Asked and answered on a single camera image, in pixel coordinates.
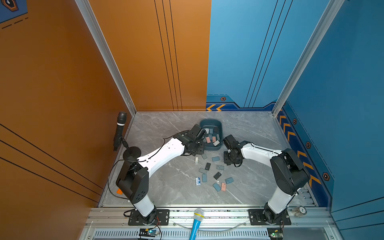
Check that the clear tape roll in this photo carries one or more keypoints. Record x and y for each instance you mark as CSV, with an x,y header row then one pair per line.
x,y
299,211

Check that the black microphone on stand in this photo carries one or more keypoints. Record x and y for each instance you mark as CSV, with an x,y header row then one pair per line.
x,y
119,140

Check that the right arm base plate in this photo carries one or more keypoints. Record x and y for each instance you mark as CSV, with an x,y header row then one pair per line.
x,y
261,217

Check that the teal grey eraser centre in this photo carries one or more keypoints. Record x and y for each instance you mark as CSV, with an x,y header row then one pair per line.
x,y
220,167

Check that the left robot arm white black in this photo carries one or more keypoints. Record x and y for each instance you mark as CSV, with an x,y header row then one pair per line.
x,y
134,177

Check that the left green circuit board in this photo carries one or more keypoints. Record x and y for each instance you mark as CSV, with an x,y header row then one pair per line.
x,y
147,234

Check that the light blue eraser bottom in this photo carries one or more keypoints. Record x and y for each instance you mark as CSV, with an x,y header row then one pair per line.
x,y
217,187

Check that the right green circuit board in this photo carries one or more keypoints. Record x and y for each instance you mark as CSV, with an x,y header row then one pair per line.
x,y
275,234

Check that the dark teal storage box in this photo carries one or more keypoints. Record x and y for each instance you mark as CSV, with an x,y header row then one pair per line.
x,y
214,134

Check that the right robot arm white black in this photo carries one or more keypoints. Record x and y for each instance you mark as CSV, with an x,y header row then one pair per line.
x,y
289,172

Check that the green circuit board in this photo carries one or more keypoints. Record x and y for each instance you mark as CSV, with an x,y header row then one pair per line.
x,y
275,234
147,234

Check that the blue handheld microphone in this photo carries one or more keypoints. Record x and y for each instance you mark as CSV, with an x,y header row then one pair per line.
x,y
198,218

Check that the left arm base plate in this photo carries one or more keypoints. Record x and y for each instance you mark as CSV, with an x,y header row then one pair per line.
x,y
158,217

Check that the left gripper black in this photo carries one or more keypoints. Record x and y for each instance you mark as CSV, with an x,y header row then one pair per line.
x,y
201,151

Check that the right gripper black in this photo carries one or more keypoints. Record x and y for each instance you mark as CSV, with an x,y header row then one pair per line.
x,y
225,160

